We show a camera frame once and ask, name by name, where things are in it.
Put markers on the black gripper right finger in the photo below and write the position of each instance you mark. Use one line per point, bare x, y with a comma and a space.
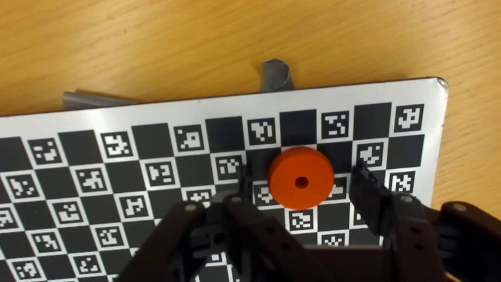
364, 190

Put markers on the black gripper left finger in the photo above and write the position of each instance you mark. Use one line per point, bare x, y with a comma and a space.
244, 181

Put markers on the grey board support tube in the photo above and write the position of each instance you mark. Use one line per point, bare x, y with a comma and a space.
275, 76

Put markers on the black white calibration board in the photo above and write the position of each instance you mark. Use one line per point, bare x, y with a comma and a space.
103, 157

